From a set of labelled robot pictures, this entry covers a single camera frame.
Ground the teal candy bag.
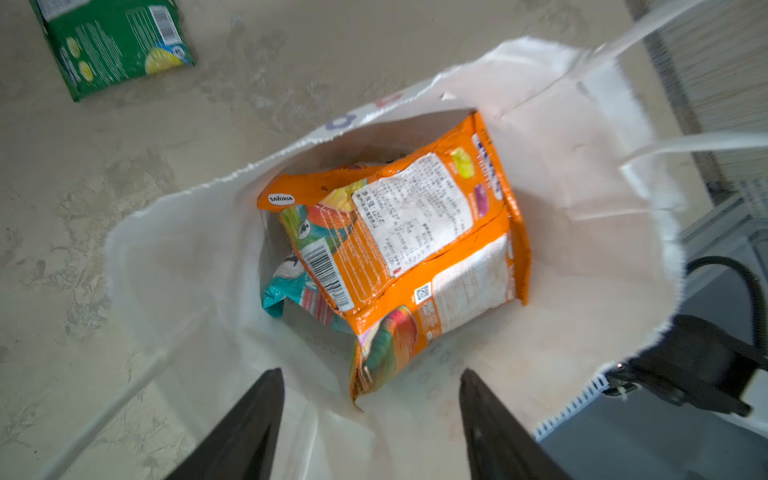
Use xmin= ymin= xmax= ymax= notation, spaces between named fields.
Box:
xmin=262 ymin=251 xmax=353 ymax=334

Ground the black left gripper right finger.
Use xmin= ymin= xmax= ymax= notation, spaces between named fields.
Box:
xmin=459 ymin=369 xmax=570 ymax=480

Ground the orange snack bag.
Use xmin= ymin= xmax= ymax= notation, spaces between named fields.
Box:
xmin=257 ymin=112 xmax=532 ymax=398

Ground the small green snack bag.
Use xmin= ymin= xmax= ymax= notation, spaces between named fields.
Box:
xmin=30 ymin=0 xmax=195 ymax=102

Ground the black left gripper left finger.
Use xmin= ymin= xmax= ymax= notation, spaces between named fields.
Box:
xmin=167 ymin=368 xmax=285 ymax=480

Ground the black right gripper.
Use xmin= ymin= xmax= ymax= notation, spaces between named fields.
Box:
xmin=606 ymin=314 xmax=767 ymax=417

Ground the white paper bag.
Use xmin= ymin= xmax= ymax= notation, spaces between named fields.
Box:
xmin=40 ymin=1 xmax=767 ymax=479

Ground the black corrugated cable conduit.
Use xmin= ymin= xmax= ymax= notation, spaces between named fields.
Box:
xmin=683 ymin=255 xmax=768 ymax=352

